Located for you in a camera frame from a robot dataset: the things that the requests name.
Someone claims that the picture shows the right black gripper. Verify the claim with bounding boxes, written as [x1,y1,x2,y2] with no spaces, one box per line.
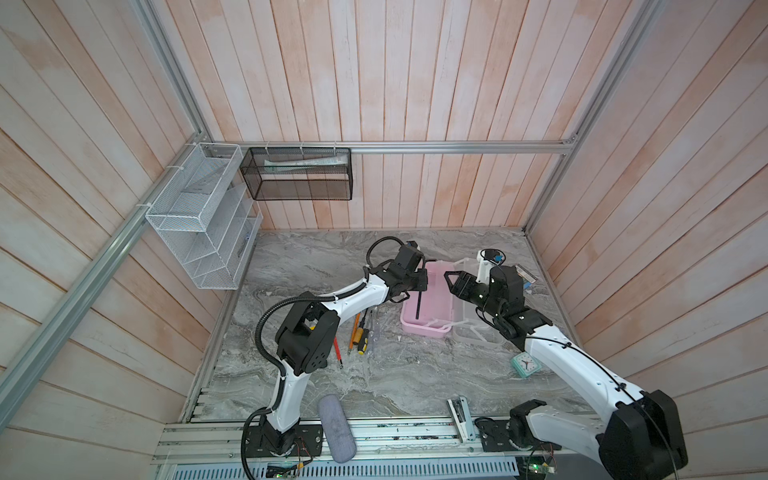
[444,269,502,321]

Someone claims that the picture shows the pink plastic tool box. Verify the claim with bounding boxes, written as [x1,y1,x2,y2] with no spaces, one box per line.
[400,257,511,346]

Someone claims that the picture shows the orange handled screwdriver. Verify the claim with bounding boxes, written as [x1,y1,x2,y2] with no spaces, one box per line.
[348,313,361,350]

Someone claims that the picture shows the red handled screwdriver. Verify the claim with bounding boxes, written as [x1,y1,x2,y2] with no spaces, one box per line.
[333,337,344,368]

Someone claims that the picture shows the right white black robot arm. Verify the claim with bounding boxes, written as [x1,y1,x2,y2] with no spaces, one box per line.
[444,266,689,479]

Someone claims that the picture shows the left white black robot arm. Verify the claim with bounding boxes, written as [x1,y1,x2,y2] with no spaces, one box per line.
[240,236,428,466]

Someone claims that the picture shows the pack of coloured highlighters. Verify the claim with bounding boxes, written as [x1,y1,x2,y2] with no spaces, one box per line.
[514,264,538,293]

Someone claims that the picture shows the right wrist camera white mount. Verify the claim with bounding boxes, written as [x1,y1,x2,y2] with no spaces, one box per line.
[477,248,506,285]

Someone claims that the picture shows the metal bracket on rail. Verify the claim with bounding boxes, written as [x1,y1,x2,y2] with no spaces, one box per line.
[447,396,477,443]

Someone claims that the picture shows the black mesh wall basket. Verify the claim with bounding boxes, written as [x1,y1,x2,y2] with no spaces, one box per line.
[240,146,354,202]

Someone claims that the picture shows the white wire mesh shelf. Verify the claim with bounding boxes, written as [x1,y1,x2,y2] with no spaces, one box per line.
[146,143,263,290]

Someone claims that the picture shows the aluminium front rail frame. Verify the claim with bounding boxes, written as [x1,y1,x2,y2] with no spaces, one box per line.
[151,417,608,479]

